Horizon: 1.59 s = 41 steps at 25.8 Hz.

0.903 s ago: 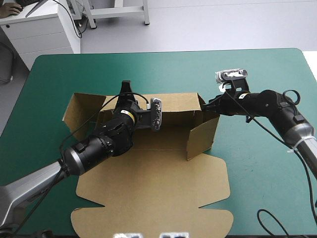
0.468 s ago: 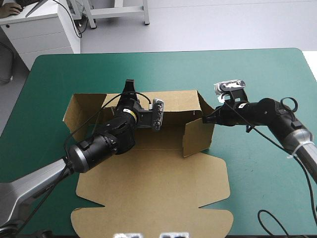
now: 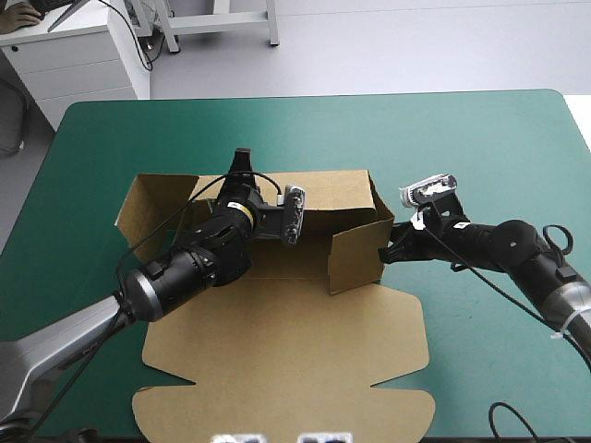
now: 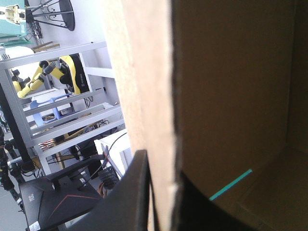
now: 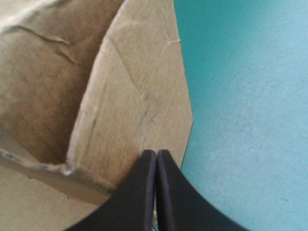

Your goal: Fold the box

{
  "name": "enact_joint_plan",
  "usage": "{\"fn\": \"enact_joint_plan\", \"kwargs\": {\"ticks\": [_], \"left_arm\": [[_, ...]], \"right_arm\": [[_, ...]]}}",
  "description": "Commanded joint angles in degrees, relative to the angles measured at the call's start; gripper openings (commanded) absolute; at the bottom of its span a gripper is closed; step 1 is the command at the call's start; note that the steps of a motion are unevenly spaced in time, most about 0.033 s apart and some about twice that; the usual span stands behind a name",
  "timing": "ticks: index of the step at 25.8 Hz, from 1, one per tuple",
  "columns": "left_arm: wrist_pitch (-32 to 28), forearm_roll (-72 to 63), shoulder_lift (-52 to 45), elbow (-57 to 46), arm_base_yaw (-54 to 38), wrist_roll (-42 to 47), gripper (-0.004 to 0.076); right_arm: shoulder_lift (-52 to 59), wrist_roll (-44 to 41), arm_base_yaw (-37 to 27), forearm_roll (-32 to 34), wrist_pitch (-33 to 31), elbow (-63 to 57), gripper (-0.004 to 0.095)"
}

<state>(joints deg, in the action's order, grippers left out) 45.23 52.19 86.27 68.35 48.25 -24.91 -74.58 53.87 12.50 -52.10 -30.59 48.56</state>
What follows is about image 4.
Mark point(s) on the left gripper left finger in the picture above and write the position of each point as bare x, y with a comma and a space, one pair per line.
130, 197

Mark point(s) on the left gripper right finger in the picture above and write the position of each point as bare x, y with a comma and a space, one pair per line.
192, 211

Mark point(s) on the brown cardboard box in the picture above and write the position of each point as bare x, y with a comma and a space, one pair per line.
228, 96

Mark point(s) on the black monitor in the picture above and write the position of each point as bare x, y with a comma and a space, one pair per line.
60, 199

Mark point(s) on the blue plastic chair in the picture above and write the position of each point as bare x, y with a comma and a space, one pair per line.
38, 115

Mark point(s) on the yellow robot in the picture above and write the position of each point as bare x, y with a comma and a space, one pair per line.
74, 74

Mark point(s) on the grey metal rack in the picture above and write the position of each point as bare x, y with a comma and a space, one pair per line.
16, 113

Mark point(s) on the black round metal table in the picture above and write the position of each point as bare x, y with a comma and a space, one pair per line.
66, 14

